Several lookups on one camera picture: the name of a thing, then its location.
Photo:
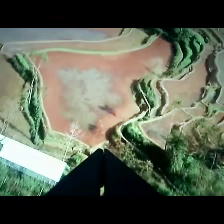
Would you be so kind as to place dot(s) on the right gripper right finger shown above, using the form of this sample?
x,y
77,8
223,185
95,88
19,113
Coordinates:
x,y
126,181

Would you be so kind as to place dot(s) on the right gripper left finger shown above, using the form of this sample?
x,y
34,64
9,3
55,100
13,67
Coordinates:
x,y
85,180

